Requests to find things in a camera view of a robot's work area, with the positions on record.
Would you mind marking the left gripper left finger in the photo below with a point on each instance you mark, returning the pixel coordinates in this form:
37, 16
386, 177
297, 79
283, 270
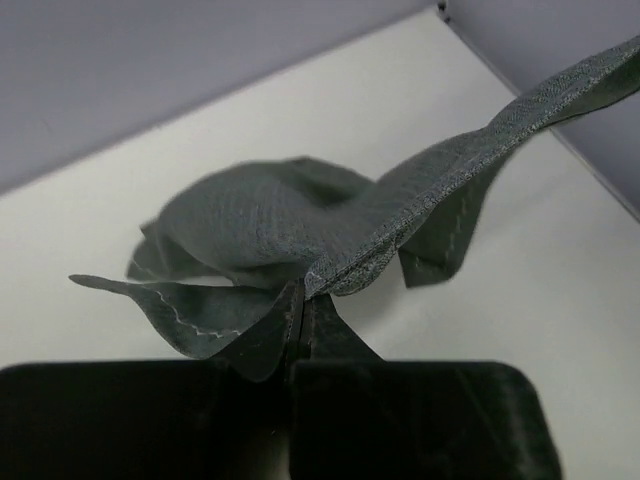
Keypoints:
258, 353

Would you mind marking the grey cloth napkin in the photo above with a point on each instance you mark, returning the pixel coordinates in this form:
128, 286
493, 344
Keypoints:
215, 258

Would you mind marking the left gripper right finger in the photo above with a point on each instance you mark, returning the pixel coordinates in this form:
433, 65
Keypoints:
326, 336

